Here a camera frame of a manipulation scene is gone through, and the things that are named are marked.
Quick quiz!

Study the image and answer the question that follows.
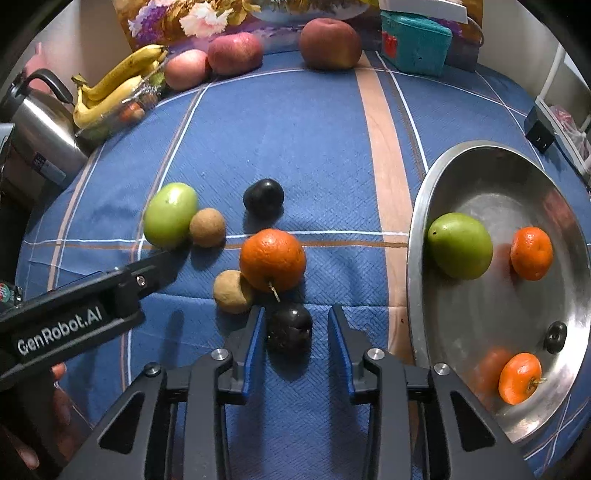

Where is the person's left hand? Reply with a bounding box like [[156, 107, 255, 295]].
[[0, 362, 77, 469]]

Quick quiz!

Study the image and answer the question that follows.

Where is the stainless steel bowl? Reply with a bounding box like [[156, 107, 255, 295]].
[[406, 141, 591, 446]]

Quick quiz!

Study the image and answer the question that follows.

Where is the white shelf rack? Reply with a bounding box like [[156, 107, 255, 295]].
[[536, 44, 591, 185]]

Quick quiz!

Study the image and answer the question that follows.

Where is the yellow banana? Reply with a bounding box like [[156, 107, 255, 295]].
[[83, 44, 169, 103], [71, 75, 145, 130]]

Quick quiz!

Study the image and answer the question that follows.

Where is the blue plaid tablecloth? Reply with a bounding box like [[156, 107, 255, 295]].
[[14, 48, 591, 480]]

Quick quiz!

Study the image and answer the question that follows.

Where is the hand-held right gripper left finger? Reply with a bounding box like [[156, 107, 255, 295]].
[[69, 305, 267, 480]]

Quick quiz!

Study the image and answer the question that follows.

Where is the small brown kiwi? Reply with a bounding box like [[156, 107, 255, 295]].
[[189, 208, 227, 247], [213, 270, 257, 312]]

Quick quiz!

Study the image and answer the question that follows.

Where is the large dark red apple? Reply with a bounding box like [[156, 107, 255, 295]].
[[298, 18, 362, 71]]

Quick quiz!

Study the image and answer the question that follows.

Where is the pale pink apple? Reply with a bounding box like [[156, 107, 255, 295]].
[[164, 49, 211, 90]]

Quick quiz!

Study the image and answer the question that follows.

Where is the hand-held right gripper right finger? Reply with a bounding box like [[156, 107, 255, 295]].
[[327, 304, 539, 480]]

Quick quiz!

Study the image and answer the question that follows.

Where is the teal plastic box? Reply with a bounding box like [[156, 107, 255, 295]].
[[379, 11, 453, 77]]

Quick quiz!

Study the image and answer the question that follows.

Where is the stainless steel kettle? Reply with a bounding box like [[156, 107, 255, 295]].
[[0, 68, 90, 188]]

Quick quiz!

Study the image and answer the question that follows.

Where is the clear glass fruit tray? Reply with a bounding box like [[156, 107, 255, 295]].
[[76, 60, 167, 141]]

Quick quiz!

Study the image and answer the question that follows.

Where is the pink plastic bag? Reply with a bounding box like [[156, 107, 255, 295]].
[[549, 105, 591, 162]]

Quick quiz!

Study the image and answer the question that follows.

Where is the green mango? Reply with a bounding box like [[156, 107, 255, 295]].
[[143, 182, 199, 250], [427, 212, 494, 281]]

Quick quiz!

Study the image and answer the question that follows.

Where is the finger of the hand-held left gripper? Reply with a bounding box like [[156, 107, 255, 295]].
[[117, 248, 188, 301]]

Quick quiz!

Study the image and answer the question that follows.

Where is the black power adapter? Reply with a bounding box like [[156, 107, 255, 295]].
[[524, 105, 557, 153]]

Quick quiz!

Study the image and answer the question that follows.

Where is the floral painting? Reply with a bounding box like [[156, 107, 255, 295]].
[[111, 0, 483, 70]]

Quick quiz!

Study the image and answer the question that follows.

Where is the dark purple plum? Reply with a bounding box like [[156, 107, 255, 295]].
[[243, 178, 284, 217], [267, 302, 314, 354], [543, 320, 568, 354]]

